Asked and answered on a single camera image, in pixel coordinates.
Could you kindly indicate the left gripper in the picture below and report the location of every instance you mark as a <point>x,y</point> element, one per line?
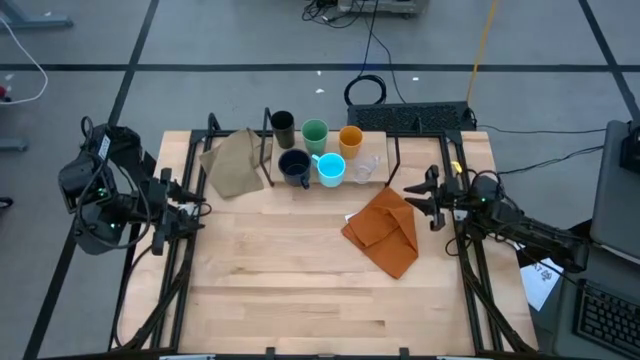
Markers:
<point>162,210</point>

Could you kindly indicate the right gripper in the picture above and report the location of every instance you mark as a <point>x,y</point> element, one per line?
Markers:
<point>450,195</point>

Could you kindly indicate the clear plastic cup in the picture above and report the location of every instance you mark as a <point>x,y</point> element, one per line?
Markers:
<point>365,170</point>

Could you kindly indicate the orange plastic cup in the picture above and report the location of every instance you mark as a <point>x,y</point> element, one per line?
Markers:
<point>351,142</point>

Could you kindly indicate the turquoise mug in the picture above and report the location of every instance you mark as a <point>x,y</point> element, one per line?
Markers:
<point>331,170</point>

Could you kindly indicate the dark blue enamel mug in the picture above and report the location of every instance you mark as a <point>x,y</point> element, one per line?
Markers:
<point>295,167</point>

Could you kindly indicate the light green cup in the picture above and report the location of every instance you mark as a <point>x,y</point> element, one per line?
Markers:
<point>314,137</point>

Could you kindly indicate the tall black cup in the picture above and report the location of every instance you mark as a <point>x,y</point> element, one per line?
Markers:
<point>283,130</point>

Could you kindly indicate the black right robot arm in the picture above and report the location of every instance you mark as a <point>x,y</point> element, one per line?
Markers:
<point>540,235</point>

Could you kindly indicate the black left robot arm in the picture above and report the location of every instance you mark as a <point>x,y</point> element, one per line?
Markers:
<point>90,220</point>

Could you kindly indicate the wooden shelf with black brackets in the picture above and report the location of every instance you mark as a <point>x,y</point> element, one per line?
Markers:
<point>335,145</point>

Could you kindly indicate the yellow tape tag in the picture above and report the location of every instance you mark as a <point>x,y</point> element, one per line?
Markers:
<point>456,167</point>

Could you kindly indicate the orange cloth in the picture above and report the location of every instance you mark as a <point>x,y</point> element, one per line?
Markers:
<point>385,235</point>

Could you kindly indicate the beige cloth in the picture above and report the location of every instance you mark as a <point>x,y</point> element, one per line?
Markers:
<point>232,165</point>

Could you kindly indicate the white paper sheet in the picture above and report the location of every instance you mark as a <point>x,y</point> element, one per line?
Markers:
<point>542,287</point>

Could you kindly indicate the grey table foot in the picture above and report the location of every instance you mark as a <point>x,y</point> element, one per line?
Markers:
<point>12,145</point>
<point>30,21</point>

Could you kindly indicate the grey closed laptop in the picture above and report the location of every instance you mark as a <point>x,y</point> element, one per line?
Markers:
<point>615,210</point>

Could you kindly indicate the grey cart base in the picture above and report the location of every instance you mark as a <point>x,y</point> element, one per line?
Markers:
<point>380,6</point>

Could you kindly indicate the black box device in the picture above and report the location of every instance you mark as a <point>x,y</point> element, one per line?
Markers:
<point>631,150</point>

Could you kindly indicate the grey laptop with black keyboard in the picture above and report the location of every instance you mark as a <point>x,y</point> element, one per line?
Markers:
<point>610,320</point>

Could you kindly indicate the black rig frame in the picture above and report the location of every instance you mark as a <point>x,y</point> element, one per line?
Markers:
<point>197,135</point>

